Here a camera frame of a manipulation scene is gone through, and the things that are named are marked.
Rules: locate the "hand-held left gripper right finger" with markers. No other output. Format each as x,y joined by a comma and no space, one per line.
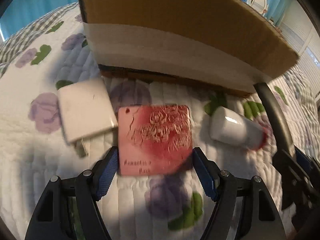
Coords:
203,172

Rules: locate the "brown cardboard box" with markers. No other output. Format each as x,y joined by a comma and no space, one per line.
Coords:
190,32

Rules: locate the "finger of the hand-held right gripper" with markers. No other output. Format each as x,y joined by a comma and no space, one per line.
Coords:
303,157
277,115

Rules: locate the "white power adapter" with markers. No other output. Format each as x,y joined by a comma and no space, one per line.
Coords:
86,110

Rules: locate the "blue curtain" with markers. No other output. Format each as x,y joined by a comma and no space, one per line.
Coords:
37,2

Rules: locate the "pink floral embossed box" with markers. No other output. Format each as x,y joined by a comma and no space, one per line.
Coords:
155,140

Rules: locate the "floral quilted bed blanket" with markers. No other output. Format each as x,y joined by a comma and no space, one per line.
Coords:
32,142

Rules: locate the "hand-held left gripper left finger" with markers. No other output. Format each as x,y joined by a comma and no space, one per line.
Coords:
108,172

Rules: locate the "white oval vanity mirror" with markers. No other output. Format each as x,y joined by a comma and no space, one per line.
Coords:
258,1

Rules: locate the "white bottle with red cap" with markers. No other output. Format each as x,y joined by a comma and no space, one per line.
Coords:
233,130

